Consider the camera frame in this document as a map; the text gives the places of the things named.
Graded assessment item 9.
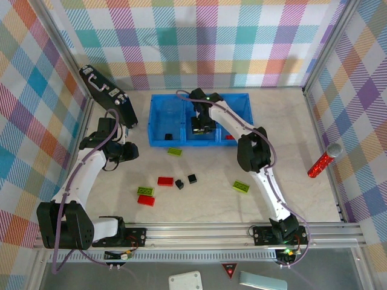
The black hard case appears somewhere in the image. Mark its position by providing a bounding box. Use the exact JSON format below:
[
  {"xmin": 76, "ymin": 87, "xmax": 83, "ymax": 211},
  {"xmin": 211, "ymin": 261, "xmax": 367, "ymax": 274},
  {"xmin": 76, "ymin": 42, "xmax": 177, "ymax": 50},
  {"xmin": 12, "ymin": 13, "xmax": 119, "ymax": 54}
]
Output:
[{"xmin": 79, "ymin": 65, "xmax": 139, "ymax": 130}]

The small electronics connector board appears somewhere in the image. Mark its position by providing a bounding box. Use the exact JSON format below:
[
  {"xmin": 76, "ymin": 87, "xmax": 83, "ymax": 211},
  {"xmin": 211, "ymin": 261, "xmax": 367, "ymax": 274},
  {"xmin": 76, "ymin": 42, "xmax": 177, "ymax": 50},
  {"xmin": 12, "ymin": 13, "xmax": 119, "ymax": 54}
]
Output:
[
  {"xmin": 276, "ymin": 247, "xmax": 301, "ymax": 264},
  {"xmin": 104, "ymin": 250, "xmax": 134, "ymax": 261}
]

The red glitter toy microphone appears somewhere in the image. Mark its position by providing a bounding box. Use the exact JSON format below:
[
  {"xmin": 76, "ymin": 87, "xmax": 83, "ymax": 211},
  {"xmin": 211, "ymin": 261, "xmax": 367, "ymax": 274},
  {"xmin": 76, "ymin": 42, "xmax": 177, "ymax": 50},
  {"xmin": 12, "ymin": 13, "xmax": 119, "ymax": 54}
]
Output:
[{"xmin": 307, "ymin": 143, "xmax": 343, "ymax": 179}]

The red triangle warning sign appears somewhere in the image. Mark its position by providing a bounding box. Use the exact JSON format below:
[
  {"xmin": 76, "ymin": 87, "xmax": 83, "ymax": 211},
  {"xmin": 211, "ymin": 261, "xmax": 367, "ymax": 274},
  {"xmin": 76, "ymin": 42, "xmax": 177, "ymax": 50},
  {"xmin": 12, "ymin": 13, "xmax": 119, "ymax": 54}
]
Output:
[{"xmin": 220, "ymin": 262, "xmax": 239, "ymax": 279}]

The white square plate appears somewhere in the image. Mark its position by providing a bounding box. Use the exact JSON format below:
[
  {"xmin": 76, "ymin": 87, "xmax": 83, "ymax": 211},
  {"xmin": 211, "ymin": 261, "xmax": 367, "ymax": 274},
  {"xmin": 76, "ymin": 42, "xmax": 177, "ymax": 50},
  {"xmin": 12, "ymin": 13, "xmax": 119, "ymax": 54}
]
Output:
[{"xmin": 168, "ymin": 270, "xmax": 203, "ymax": 290}]

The pale green flat box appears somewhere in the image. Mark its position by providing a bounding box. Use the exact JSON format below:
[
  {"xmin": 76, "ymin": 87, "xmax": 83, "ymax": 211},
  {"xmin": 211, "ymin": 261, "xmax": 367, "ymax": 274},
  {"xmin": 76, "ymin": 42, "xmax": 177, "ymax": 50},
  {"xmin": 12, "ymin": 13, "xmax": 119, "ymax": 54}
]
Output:
[{"xmin": 238, "ymin": 271, "xmax": 288, "ymax": 290}]

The aluminium side rail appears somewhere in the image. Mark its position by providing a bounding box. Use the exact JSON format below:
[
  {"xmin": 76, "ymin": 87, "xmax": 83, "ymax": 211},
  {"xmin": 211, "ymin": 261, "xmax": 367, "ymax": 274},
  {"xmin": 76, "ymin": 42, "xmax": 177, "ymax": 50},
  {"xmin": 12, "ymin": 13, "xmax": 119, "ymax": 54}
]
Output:
[
  {"xmin": 303, "ymin": 87, "xmax": 347, "ymax": 223},
  {"xmin": 60, "ymin": 98, "xmax": 94, "ymax": 200}
]

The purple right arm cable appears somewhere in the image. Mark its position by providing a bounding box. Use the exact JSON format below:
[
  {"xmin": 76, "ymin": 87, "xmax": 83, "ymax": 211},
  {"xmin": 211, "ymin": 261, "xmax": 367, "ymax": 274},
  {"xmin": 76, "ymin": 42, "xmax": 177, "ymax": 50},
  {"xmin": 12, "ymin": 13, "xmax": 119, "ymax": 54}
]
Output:
[{"xmin": 176, "ymin": 89, "xmax": 311, "ymax": 269}]

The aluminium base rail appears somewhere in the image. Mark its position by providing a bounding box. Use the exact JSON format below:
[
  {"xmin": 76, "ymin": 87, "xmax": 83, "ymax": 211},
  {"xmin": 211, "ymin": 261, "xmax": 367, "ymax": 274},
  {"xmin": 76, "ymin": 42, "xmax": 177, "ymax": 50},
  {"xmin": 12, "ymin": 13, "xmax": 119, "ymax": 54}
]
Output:
[{"xmin": 33, "ymin": 222, "xmax": 365, "ymax": 251}]

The aluminium frame post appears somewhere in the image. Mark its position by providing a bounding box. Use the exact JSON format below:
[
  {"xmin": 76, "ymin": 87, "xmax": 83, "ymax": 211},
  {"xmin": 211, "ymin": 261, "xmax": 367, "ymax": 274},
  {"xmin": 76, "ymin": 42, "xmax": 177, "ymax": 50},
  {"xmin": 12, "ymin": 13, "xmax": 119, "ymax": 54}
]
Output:
[
  {"xmin": 302, "ymin": 0, "xmax": 359, "ymax": 93},
  {"xmin": 36, "ymin": 0, "xmax": 93, "ymax": 100}
]

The slotted grey cable duct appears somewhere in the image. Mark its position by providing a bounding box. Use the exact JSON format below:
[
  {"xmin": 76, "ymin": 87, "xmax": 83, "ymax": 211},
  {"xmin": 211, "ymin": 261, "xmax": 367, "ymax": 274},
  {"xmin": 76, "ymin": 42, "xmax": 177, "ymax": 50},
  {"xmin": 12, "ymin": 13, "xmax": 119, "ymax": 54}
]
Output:
[{"xmin": 48, "ymin": 252, "xmax": 279, "ymax": 263}]

